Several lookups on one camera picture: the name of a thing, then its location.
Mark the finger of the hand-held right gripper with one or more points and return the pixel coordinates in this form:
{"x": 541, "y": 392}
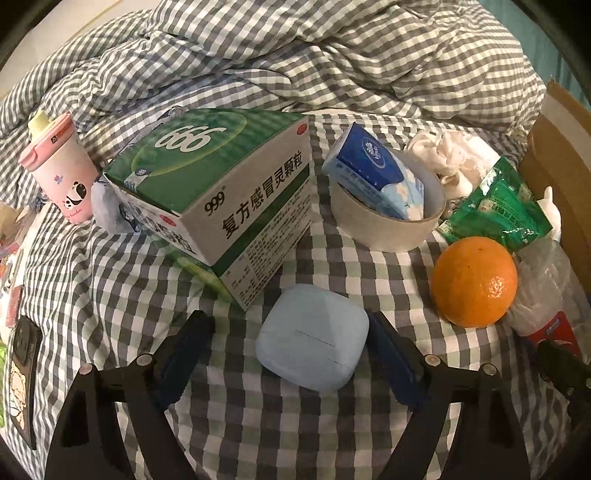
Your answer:
{"x": 561, "y": 369}

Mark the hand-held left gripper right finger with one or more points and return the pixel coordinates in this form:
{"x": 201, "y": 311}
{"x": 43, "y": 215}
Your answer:
{"x": 397, "y": 364}

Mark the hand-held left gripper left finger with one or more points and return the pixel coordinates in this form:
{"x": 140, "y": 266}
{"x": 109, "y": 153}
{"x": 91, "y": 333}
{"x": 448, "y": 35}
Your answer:
{"x": 178, "y": 369}

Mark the clear plastic bag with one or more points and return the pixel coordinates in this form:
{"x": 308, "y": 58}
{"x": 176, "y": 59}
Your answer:
{"x": 540, "y": 295}

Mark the pale blue earbud case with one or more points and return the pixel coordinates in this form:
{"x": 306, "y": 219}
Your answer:
{"x": 314, "y": 337}

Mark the orange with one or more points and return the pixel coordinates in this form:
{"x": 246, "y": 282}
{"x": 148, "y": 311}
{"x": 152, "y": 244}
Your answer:
{"x": 471, "y": 281}

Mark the beige tape roll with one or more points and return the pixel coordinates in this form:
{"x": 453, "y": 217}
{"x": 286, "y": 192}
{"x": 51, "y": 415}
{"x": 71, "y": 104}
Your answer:
{"x": 369, "y": 226}

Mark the green medicine box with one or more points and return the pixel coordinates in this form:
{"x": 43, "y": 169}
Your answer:
{"x": 207, "y": 184}

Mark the blue tissue pack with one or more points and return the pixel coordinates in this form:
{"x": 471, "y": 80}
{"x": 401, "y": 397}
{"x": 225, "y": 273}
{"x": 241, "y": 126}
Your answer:
{"x": 369, "y": 157}

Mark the cardboard box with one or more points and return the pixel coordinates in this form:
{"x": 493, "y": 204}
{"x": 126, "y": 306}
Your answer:
{"x": 558, "y": 157}

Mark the grey checkered bed sheet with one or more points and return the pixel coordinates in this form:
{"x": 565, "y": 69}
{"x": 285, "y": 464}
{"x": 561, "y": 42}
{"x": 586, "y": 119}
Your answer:
{"x": 277, "y": 438}

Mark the black cartoon phone case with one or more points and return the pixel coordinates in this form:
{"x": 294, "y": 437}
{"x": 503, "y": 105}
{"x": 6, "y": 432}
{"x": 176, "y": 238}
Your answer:
{"x": 25, "y": 369}

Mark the pale blue plastic wrapper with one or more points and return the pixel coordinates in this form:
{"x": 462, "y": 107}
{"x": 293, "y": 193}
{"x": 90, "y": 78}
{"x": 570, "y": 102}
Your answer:
{"x": 108, "y": 207}

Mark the green sachet packets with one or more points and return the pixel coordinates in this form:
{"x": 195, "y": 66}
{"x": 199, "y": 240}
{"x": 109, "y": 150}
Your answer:
{"x": 503, "y": 203}

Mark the pink panda cup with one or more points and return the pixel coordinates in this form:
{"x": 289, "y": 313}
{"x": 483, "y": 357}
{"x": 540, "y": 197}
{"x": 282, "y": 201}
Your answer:
{"x": 64, "y": 184}

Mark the crumpled white tissue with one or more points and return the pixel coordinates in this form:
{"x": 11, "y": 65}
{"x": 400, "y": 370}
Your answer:
{"x": 452, "y": 152}

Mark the grey checkered duvet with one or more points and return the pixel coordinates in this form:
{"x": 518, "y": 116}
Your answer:
{"x": 277, "y": 55}

